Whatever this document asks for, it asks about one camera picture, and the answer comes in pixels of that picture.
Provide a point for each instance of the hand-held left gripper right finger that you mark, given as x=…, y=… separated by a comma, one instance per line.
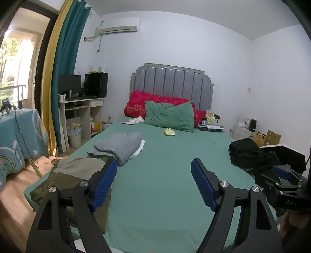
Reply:
x=203, y=185

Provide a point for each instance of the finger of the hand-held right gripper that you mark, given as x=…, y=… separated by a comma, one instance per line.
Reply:
x=281, y=171

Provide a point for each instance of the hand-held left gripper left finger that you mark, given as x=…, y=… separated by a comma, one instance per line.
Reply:
x=104, y=185

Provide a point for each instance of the olive green garment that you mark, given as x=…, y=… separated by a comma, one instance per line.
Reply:
x=65, y=175

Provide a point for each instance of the black clothes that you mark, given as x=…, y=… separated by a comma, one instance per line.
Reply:
x=243, y=150

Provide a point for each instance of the person's right hand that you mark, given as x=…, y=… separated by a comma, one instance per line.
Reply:
x=295, y=220

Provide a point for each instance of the black flat bag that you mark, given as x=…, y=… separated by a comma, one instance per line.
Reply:
x=291, y=155

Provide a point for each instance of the cardboard box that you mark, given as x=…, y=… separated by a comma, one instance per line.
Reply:
x=273, y=137

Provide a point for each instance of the brown paper bag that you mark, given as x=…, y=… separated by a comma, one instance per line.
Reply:
x=259, y=139

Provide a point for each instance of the grey folded garment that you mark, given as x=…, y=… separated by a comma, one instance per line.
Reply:
x=116, y=144

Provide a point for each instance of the white folded garment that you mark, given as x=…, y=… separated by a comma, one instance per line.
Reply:
x=139, y=148

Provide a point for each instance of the bed with green sheet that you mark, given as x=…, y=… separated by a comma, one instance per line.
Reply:
x=158, y=158

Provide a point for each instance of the white trash bin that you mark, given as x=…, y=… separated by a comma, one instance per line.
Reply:
x=74, y=140

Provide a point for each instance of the white nightstand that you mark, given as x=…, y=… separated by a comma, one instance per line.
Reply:
x=243, y=133

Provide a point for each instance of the pile of books and papers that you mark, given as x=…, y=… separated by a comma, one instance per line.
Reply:
x=211, y=127

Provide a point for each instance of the yellow bag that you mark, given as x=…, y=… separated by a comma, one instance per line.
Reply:
x=97, y=127

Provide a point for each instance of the yellow green small packet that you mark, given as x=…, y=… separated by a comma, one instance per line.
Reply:
x=170, y=132

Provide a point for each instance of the pink phone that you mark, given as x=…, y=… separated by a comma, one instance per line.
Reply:
x=128, y=123

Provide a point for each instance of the green snack bag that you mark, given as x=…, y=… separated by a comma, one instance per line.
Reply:
x=211, y=118

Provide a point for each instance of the white crumpled paper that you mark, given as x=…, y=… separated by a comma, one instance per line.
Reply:
x=136, y=119

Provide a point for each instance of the green pillow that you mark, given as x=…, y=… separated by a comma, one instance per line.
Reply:
x=170, y=115

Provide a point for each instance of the white computer desk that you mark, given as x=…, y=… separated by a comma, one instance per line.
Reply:
x=96, y=103

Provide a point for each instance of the red patterned quilt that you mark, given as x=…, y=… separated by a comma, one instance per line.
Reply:
x=138, y=102

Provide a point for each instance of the black keyboard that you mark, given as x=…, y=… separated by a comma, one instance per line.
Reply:
x=80, y=98

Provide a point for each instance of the table with dinosaur print cloth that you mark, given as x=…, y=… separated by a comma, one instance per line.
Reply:
x=24, y=131

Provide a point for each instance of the white mug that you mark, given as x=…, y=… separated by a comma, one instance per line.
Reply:
x=62, y=98

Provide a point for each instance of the metal thermos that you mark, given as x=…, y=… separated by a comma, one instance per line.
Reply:
x=70, y=93

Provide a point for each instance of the black computer tower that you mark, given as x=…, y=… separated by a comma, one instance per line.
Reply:
x=97, y=85

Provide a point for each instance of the black computer monitor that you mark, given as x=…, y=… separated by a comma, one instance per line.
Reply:
x=69, y=84

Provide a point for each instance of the grey padded headboard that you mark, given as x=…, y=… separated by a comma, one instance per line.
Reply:
x=170, y=80

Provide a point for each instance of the yellow curtain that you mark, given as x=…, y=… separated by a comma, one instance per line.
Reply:
x=49, y=73

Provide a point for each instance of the teal curtain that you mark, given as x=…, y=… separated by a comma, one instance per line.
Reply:
x=68, y=48

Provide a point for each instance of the white air conditioner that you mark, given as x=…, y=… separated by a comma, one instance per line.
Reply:
x=119, y=24

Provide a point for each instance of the balcony glass door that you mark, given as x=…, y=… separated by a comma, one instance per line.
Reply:
x=14, y=48

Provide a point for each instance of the small camera on tripod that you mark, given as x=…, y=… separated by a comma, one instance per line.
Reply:
x=5, y=105

